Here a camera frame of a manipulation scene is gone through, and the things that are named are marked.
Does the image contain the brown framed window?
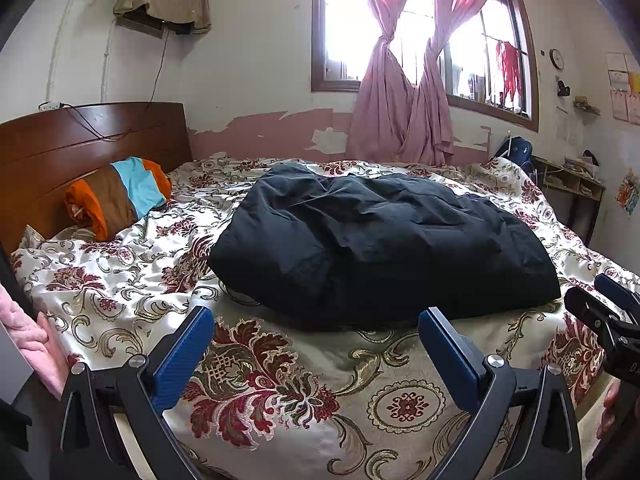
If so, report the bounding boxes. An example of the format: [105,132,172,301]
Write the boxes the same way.
[311,0,541,133]

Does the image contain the person's pink fleece clothing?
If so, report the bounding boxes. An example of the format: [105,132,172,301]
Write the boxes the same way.
[0,282,70,402]

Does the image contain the dark navy padded jacket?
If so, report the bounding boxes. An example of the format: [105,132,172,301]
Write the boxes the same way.
[206,162,562,333]

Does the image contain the wooden headboard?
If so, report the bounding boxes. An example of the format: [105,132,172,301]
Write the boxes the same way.
[0,102,195,253]

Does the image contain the red hanging clothes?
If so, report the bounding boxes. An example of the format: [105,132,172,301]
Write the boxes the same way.
[495,40,524,107]

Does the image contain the person's right hand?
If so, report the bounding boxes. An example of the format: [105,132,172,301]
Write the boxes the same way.
[601,379,624,442]

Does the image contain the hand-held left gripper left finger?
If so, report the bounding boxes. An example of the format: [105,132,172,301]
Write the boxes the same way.
[59,305,217,480]

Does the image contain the black cable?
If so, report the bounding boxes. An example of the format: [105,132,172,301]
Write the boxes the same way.
[60,34,171,142]

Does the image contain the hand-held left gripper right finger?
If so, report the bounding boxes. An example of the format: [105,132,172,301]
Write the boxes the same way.
[418,307,585,480]

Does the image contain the wooden wall shelf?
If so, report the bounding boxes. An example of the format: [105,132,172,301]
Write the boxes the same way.
[116,14,167,40]

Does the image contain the striped orange blue pillow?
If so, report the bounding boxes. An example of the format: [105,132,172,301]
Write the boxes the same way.
[63,157,173,242]

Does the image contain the stack of papers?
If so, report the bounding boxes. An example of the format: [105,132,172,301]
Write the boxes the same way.
[563,154,599,172]

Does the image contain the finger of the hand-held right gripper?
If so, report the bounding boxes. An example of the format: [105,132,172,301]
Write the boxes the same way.
[594,273,640,313]
[564,286,640,347]

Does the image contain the blue backpack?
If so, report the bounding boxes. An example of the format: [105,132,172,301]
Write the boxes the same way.
[492,136,534,167]

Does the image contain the white wall calendar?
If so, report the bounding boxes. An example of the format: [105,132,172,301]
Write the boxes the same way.
[605,51,629,92]

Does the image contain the colourful wall sticker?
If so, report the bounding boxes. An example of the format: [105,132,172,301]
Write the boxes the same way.
[615,168,640,217]

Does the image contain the wooden desk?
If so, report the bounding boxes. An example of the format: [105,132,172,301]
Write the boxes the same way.
[531,155,607,247]

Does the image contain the floral white bedspread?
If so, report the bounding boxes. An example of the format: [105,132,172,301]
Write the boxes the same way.
[10,155,640,480]

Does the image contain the pink curtain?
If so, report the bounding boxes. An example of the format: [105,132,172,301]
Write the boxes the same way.
[345,0,427,163]
[400,0,509,167]

